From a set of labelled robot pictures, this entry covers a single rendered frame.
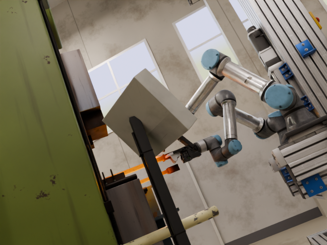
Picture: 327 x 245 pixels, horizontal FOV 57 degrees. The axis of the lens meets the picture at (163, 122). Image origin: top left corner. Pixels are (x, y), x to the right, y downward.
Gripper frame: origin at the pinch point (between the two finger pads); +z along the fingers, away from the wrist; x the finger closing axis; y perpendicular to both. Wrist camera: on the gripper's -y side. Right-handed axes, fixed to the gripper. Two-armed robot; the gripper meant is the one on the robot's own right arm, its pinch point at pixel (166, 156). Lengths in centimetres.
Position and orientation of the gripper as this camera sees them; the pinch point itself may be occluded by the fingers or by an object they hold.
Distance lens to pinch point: 178.8
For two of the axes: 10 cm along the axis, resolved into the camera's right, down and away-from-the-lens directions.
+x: -1.2, 3.7, 9.2
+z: -9.1, 3.2, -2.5
